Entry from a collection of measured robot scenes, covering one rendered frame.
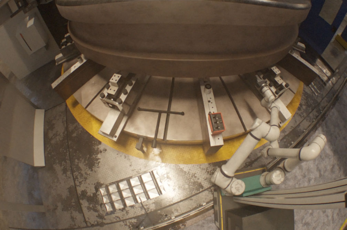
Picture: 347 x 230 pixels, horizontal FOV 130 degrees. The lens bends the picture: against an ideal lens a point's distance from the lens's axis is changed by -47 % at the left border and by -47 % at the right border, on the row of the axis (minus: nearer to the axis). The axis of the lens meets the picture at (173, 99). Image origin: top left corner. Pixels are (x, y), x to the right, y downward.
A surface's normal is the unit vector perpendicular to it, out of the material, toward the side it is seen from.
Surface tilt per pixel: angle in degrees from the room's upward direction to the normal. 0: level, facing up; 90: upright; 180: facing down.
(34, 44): 90
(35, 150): 37
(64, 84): 90
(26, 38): 90
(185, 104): 0
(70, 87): 90
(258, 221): 0
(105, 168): 0
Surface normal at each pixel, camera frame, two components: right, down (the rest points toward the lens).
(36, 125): 0.52, -0.64
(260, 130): -0.45, 0.10
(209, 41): 0.05, 0.77
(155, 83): -0.04, -0.53
